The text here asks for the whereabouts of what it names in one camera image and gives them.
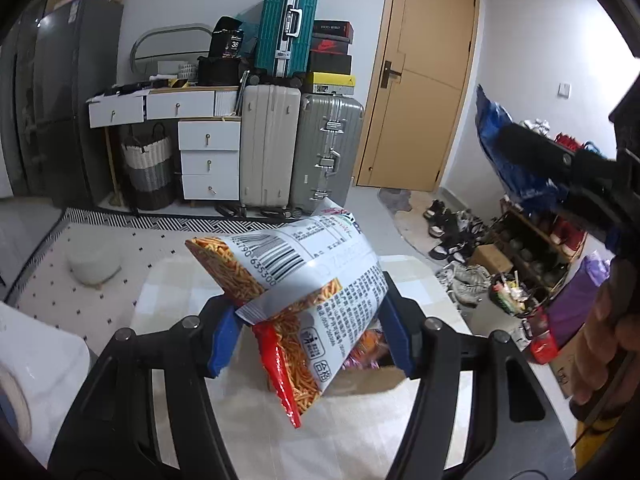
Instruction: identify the wooden shoe rack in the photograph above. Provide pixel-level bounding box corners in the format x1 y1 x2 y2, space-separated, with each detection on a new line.
500 195 588 301

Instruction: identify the brown cardboard box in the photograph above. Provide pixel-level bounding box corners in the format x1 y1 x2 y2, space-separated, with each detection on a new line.
345 327 421 396

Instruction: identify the silver suitcase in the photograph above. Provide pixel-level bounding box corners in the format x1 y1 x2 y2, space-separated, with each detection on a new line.
289 92 365 213

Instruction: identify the beige plate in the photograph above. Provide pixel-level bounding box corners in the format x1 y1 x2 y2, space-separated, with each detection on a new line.
0 365 33 441

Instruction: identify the pile of shoes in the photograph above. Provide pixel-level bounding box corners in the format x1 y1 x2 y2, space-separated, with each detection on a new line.
422 199 493 306

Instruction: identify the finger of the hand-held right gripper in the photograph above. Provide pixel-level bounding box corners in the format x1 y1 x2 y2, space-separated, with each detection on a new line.
500 124 618 186
552 182 626 241

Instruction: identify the plain black shoe box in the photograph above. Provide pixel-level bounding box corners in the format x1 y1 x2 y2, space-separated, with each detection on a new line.
307 52 352 75

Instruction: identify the red bag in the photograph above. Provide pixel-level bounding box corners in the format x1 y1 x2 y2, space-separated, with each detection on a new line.
527 310 558 365

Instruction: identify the grey pouf stool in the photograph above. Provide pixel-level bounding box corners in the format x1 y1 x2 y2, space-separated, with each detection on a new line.
67 245 123 288

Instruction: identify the blue snack packet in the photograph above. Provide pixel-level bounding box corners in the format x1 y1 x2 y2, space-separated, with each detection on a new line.
475 84 563 213

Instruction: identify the printed brown carton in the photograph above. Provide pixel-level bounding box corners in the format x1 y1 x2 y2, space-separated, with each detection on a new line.
550 330 591 398

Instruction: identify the small cardboard box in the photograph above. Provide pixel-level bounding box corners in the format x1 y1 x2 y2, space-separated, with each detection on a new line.
467 244 513 273

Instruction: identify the woven laundry basket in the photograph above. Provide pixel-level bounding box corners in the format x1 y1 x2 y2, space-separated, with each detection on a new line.
120 122 176 211

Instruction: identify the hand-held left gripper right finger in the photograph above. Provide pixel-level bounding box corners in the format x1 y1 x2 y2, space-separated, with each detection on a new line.
380 270 578 480

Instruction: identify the dark door handle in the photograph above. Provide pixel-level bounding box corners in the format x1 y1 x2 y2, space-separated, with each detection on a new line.
381 60 403 88

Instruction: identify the yellow shoe box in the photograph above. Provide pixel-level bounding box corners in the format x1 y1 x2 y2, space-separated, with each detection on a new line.
305 71 357 96

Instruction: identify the purple silver snack bag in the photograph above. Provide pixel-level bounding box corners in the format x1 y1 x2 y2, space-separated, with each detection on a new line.
347 347 382 372

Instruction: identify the grey door mat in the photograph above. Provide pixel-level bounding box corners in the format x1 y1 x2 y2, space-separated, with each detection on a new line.
377 187 426 213

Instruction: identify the person's right forearm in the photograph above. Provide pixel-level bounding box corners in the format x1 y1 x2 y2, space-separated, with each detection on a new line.
574 405 621 466

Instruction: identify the person's right hand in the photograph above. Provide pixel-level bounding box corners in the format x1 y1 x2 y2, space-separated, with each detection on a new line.
570 260 640 406

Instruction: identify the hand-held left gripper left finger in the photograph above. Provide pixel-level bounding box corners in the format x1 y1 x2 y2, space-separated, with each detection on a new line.
47 295 246 480

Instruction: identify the black bag with white label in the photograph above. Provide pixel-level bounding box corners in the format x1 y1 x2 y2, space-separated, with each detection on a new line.
207 16 246 61

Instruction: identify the shoe rack with shoes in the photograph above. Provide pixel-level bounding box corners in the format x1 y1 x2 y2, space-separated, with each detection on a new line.
510 117 601 286

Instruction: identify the white desk with drawers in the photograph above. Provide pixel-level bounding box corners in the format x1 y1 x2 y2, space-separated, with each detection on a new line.
87 85 241 206

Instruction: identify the white side table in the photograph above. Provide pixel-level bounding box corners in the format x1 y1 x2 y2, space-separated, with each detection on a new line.
0 302 91 456

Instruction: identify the teal suitcase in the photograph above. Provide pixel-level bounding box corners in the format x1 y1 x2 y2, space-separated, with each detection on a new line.
252 0 321 81

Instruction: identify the red black shoe box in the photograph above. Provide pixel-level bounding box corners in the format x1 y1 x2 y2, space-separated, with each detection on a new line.
310 36 351 56

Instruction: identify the beige suitcase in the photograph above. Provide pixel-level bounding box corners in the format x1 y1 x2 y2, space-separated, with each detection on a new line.
239 82 302 211

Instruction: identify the wooden door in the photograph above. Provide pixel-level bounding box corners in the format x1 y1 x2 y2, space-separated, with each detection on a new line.
354 0 481 192

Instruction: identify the basket of small items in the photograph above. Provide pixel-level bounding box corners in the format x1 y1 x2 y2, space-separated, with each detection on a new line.
487 272 546 318

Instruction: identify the orange noodle snack bag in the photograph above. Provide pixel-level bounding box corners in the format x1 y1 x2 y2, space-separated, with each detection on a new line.
185 197 390 429

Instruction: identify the arched mirror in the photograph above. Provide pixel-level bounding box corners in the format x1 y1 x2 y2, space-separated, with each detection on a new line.
131 23 213 76

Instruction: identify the patterned rug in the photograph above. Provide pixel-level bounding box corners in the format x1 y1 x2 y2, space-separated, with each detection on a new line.
5 207 301 346

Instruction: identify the grey refrigerator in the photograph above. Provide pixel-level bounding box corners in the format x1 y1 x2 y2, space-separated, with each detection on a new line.
27 0 124 208

